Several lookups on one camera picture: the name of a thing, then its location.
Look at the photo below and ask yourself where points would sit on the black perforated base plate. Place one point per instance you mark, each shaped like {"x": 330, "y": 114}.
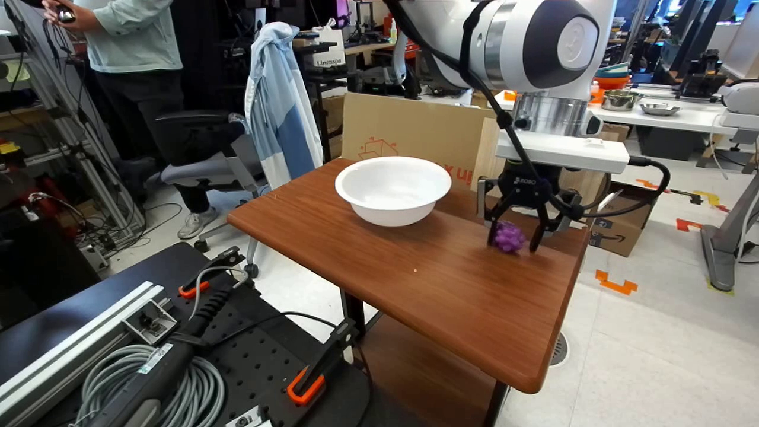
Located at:
{"x": 262, "y": 347}

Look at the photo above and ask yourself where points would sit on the small open cardboard box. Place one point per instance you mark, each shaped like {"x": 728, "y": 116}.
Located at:
{"x": 624, "y": 229}

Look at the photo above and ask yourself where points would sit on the grey stand base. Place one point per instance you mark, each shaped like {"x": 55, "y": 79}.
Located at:
{"x": 725, "y": 251}

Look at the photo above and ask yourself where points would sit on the large black orange clamp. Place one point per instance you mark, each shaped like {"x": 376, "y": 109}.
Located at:
{"x": 305, "y": 391}

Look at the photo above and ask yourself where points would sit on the small black orange clamp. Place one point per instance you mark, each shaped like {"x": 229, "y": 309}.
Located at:
{"x": 194, "y": 289}

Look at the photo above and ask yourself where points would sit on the person in light shirt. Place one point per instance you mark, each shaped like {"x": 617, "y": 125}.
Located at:
{"x": 131, "y": 35}

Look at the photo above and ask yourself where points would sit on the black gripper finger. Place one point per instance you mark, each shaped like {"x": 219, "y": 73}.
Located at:
{"x": 543, "y": 225}
{"x": 500, "y": 225}

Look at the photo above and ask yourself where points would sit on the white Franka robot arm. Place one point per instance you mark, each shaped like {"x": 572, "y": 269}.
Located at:
{"x": 523, "y": 39}

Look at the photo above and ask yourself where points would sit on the orange bowl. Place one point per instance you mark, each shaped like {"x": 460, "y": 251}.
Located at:
{"x": 617, "y": 82}

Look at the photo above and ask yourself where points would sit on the white background table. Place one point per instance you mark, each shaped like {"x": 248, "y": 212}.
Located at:
{"x": 689, "y": 119}

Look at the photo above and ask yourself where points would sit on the light plywood board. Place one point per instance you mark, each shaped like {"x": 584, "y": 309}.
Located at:
{"x": 489, "y": 149}

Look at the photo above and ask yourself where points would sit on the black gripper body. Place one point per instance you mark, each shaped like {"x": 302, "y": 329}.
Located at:
{"x": 530, "y": 185}

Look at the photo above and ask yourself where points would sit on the blue and white coat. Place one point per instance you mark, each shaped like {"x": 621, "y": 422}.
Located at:
{"x": 275, "y": 109}

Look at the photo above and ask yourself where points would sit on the aluminium frame stand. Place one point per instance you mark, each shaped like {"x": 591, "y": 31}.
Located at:
{"x": 95, "y": 169}

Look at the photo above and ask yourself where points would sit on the deep metal bowl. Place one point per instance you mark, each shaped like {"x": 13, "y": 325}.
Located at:
{"x": 621, "y": 100}

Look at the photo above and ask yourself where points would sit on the shallow metal bowl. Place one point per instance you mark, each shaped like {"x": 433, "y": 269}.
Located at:
{"x": 657, "y": 108}

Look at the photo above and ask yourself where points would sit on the large brown cardboard sheet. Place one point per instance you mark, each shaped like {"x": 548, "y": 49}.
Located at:
{"x": 412, "y": 125}

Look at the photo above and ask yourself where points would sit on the white plastic bowl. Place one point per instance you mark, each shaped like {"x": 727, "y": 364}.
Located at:
{"x": 392, "y": 191}

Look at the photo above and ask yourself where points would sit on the aluminium profile rail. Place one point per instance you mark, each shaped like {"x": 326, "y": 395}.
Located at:
{"x": 79, "y": 333}

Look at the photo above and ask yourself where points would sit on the purple plastic grape bunch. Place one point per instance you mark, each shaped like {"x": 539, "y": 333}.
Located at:
{"x": 510, "y": 237}

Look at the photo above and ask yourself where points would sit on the white wrist mounting plate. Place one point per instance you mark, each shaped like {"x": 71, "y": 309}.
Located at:
{"x": 571, "y": 151}

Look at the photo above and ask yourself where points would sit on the black office chair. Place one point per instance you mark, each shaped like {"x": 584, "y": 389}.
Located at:
{"x": 194, "y": 130}

